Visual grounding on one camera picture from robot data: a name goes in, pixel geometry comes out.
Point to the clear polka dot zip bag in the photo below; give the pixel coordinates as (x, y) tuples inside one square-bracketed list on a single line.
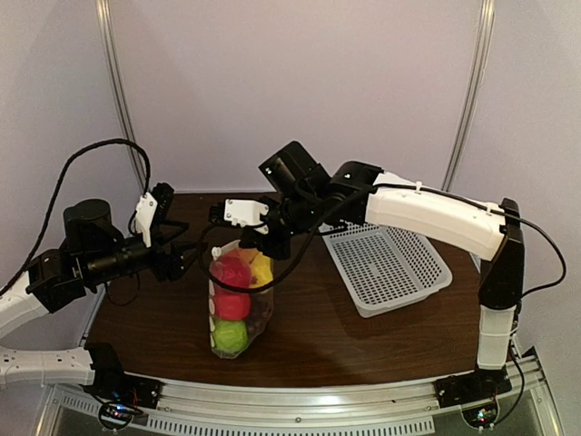
[(230, 249)]

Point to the aluminium front rail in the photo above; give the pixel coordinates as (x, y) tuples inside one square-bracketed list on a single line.
[(399, 408)]

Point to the green fake apple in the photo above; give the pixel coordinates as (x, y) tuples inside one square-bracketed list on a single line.
[(230, 337)]

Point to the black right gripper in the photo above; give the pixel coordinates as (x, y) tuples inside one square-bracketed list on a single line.
[(264, 241)]

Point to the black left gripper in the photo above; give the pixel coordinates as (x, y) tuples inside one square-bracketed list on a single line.
[(165, 260)]

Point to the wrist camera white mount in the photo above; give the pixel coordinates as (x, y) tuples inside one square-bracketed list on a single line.
[(238, 212), (152, 209)]

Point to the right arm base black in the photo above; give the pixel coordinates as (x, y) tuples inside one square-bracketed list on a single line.
[(477, 385)]

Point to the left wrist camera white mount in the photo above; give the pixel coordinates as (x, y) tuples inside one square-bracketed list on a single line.
[(152, 209)]

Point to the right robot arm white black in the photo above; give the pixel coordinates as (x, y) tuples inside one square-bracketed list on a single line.
[(362, 193)]

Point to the aluminium frame post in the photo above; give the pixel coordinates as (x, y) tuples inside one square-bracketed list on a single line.
[(105, 23), (476, 76)]

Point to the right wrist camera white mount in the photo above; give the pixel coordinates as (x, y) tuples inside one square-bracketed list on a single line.
[(238, 212)]

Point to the dark fake grapes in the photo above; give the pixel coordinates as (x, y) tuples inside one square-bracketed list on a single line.
[(262, 305)]

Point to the red fake apple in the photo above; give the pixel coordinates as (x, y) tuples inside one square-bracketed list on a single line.
[(232, 271)]

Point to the yellow fake pear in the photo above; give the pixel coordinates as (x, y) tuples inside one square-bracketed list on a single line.
[(261, 270)]

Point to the aluminium frame post right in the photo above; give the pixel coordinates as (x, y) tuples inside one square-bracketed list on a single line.
[(476, 76)]

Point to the white perforated plastic basket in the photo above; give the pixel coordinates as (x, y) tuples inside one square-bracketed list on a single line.
[(386, 268)]

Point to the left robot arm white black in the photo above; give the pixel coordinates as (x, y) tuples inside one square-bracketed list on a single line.
[(94, 253)]

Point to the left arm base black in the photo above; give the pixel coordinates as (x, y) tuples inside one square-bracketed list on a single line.
[(122, 386)]

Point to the aluminium frame post left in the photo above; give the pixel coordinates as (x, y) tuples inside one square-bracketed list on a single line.
[(105, 23)]

